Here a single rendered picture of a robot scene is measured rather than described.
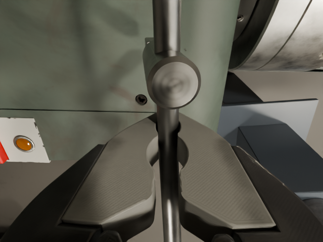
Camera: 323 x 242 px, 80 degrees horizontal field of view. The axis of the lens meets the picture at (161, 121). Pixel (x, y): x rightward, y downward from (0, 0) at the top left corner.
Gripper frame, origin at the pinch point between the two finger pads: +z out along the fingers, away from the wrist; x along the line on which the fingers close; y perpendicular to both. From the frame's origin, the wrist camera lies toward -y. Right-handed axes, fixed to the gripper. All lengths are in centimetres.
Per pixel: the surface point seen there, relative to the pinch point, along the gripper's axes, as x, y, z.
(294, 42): 15.5, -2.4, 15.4
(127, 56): -4.6, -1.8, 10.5
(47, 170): -127, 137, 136
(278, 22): 12.3, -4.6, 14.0
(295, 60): 17.9, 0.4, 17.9
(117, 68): -5.8, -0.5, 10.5
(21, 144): -20.4, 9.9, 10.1
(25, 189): -163, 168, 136
